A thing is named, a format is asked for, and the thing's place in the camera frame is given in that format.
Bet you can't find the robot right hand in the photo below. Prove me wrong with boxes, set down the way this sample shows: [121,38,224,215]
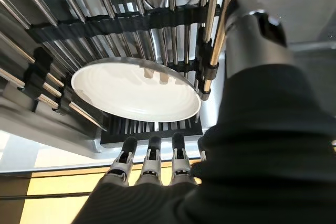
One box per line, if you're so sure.
[70,0,336,224]

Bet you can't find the white round ceramic plate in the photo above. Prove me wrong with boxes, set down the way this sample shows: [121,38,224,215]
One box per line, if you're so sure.
[70,57,202,124]

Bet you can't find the black dish rack metal rods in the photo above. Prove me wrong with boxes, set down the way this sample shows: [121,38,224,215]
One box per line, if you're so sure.
[0,0,244,152]

